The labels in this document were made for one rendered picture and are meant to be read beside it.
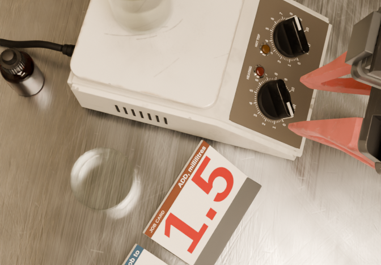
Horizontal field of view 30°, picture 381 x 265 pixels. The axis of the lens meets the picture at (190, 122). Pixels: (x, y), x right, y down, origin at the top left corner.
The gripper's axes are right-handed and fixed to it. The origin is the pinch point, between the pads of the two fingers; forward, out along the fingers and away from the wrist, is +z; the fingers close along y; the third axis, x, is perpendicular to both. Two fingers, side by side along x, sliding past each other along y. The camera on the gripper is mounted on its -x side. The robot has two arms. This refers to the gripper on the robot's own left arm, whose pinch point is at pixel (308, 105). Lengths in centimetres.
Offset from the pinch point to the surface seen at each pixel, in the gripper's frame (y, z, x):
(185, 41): -4.1, 10.9, -2.9
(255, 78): -3.5, 8.1, 3.1
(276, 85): -3.1, 6.2, 3.6
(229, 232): 8.6, 10.6, 8.1
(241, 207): 6.2, 10.3, 8.4
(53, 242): 13.4, 21.9, -0.8
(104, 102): 1.5, 17.6, -3.5
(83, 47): -1.4, 16.8, -7.8
